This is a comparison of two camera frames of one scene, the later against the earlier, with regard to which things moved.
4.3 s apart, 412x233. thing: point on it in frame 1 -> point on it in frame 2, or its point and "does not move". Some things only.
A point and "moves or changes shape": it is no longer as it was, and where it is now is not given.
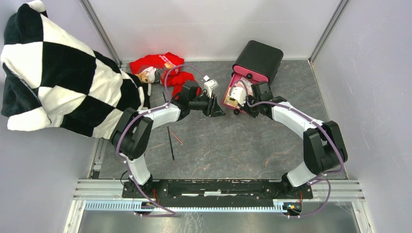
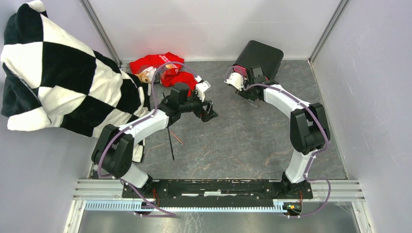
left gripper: x=213 y=108 -> x=207 y=115
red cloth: x=170 y=76 does not move
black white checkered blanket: x=50 y=79 does not move
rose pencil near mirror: x=177 y=138 does not move
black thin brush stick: x=172 y=153 does not move
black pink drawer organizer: x=256 y=62 moves or changes shape
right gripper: x=244 y=108 -> x=243 y=93
